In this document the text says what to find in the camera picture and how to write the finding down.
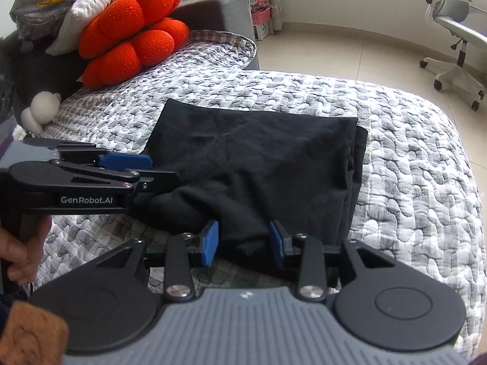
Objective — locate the white pillow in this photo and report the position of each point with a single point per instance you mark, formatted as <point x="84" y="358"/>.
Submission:
<point x="83" y="11"/>

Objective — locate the orange flower cushion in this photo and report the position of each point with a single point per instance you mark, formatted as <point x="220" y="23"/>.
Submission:
<point x="125" y="26"/>

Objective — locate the white plush toy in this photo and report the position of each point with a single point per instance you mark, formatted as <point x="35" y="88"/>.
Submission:
<point x="43" y="106"/>

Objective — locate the grey shoulder bag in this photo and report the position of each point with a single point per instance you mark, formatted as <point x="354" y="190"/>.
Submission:
<point x="34" y="15"/>

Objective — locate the person's dark blue robe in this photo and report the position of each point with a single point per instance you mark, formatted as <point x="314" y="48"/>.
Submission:
<point x="3" y="308"/>

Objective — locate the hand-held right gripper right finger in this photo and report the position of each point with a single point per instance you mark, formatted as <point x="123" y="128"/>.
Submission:
<point x="276" y="243"/>

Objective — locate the person's left hand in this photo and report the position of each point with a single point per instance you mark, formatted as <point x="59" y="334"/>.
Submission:
<point x="23" y="258"/>

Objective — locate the white office chair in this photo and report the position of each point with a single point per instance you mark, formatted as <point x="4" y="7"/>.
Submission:
<point x="452" y="7"/>

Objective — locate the pink basket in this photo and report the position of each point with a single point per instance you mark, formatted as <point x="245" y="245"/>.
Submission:
<point x="260" y="15"/>

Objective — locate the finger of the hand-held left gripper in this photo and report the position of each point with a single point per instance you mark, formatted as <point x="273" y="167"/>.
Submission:
<point x="125" y="161"/>
<point x="159" y="180"/>

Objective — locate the black T-shirt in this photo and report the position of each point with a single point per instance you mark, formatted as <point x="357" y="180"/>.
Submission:
<point x="258" y="159"/>

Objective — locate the grey white quilted blanket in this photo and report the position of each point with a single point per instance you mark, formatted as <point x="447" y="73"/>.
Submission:
<point x="411" y="182"/>

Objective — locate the brown fuzzy patch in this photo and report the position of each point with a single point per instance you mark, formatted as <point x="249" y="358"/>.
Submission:
<point x="30" y="330"/>

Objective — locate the grey sofa armrest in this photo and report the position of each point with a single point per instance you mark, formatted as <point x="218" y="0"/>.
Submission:
<point x="220" y="11"/>

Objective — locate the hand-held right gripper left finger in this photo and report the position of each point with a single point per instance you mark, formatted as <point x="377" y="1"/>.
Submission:
<point x="209" y="243"/>

